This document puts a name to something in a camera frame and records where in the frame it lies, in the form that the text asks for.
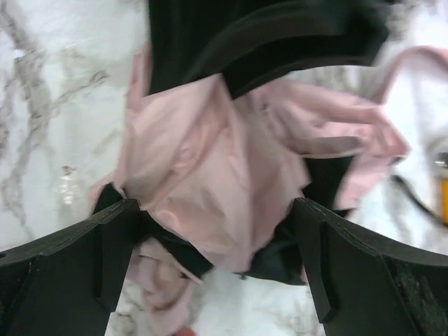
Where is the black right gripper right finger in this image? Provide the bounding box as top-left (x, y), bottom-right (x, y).
top-left (293, 198), bottom-right (447, 336)

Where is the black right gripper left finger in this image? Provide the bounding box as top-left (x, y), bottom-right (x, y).
top-left (1, 199), bottom-right (139, 336)

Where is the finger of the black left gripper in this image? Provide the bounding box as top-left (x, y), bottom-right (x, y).
top-left (148, 0), bottom-right (391, 98)

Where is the pink folding umbrella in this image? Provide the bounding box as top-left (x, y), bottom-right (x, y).
top-left (87, 45), bottom-right (448, 332)

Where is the white orange small device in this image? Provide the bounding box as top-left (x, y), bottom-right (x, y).
top-left (391, 149), bottom-right (447, 226)

